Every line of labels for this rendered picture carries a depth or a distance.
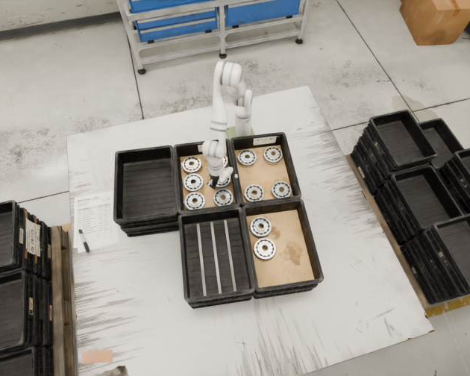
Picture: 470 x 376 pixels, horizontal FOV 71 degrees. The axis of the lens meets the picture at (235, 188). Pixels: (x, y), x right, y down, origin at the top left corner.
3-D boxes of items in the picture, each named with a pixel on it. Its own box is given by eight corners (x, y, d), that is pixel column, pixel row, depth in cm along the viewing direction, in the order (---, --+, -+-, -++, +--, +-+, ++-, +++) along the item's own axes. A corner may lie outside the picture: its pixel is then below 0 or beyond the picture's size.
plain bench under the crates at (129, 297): (104, 188, 265) (66, 135, 203) (292, 144, 285) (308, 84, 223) (130, 420, 193) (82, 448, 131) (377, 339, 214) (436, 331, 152)
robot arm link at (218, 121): (204, 126, 136) (223, 130, 135) (214, 58, 127) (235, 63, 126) (209, 124, 145) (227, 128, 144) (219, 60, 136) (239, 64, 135)
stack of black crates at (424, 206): (371, 197, 246) (391, 174, 216) (407, 187, 250) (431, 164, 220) (398, 247, 228) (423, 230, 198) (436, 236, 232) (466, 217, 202)
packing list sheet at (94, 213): (71, 198, 183) (70, 198, 182) (113, 188, 186) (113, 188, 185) (74, 254, 168) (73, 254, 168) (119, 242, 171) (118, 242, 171)
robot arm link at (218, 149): (222, 161, 140) (228, 129, 135) (203, 157, 141) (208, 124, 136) (226, 158, 146) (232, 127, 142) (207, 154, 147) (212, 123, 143)
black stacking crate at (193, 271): (181, 224, 164) (178, 215, 154) (240, 215, 166) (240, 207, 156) (188, 306, 146) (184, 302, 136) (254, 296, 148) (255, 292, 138)
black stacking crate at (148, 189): (121, 163, 180) (115, 151, 170) (176, 157, 183) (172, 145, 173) (121, 231, 162) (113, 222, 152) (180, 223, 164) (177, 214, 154)
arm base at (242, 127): (233, 130, 200) (232, 110, 185) (246, 124, 202) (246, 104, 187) (239, 140, 196) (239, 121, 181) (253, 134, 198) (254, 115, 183)
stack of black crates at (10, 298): (5, 294, 212) (-33, 283, 182) (53, 281, 216) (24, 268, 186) (2, 361, 194) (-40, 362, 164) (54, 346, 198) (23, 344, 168)
